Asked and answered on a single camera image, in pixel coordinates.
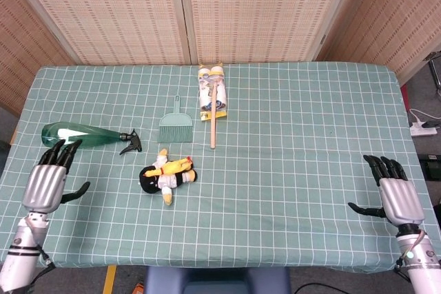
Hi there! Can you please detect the black box on floor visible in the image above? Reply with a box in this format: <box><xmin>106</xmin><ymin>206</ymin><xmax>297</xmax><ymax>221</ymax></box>
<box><xmin>418</xmin><ymin>154</ymin><xmax>441</xmax><ymax>181</ymax></box>

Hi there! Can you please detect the green checked tablecloth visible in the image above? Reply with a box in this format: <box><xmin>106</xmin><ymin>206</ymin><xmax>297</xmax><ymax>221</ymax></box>
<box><xmin>0</xmin><ymin>62</ymin><xmax>441</xmax><ymax>273</ymax></box>

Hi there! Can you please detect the metal chair leg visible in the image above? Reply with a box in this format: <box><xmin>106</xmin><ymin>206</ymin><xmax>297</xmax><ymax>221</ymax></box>
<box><xmin>425</xmin><ymin>51</ymin><xmax>441</xmax><ymax>95</ymax></box>

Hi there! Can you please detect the yellow rubber chicken toy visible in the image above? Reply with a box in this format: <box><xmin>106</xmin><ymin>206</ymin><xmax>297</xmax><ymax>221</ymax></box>
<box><xmin>143</xmin><ymin>156</ymin><xmax>194</xmax><ymax>178</ymax></box>

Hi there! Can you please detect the black white plush doll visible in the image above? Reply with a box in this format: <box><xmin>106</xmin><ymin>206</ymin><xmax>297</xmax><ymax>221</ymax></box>
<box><xmin>137</xmin><ymin>149</ymin><xmax>198</xmax><ymax>207</ymax></box>

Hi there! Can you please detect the green spray bottle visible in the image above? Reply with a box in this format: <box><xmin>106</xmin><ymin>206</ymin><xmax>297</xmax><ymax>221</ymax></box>
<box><xmin>41</xmin><ymin>121</ymin><xmax>143</xmax><ymax>156</ymax></box>

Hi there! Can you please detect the lint roller refill pack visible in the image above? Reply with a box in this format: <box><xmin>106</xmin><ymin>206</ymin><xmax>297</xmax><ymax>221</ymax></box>
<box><xmin>197</xmin><ymin>63</ymin><xmax>229</xmax><ymax>122</ymax></box>

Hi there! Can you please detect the black floor cable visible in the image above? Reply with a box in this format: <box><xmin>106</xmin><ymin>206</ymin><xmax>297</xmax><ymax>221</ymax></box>
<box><xmin>292</xmin><ymin>282</ymin><xmax>349</xmax><ymax>294</ymax></box>

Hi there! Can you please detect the bamboo folding screen panel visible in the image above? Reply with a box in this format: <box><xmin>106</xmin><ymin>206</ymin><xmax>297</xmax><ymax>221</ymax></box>
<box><xmin>176</xmin><ymin>0</ymin><xmax>375</xmax><ymax>65</ymax></box>
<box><xmin>0</xmin><ymin>0</ymin><xmax>192</xmax><ymax>67</ymax></box>
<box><xmin>315</xmin><ymin>0</ymin><xmax>441</xmax><ymax>85</ymax></box>
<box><xmin>0</xmin><ymin>0</ymin><xmax>75</xmax><ymax>118</ymax></box>

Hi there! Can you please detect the yellow floor tape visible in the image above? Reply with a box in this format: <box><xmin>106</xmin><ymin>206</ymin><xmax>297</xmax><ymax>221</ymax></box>
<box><xmin>102</xmin><ymin>264</ymin><xmax>118</xmax><ymax>294</ymax></box>

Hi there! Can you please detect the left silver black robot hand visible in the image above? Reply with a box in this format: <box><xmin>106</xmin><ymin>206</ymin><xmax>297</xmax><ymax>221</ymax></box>
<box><xmin>21</xmin><ymin>138</ymin><xmax>91</xmax><ymax>215</ymax></box>

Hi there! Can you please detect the white power cable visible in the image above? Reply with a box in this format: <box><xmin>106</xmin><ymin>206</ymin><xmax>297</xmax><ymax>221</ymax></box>
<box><xmin>408</xmin><ymin>107</ymin><xmax>431</xmax><ymax>126</ymax></box>

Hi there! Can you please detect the white power strip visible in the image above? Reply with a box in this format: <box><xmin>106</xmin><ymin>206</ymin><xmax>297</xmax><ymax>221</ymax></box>
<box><xmin>409</xmin><ymin>124</ymin><xmax>438</xmax><ymax>137</ymax></box>

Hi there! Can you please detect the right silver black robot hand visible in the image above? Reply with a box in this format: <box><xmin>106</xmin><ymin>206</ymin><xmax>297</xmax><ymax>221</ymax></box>
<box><xmin>347</xmin><ymin>155</ymin><xmax>425</xmax><ymax>226</ymax></box>

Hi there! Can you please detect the small green hand broom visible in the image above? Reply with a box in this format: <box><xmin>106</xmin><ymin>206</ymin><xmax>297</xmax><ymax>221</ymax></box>
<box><xmin>157</xmin><ymin>95</ymin><xmax>194</xmax><ymax>144</ymax></box>

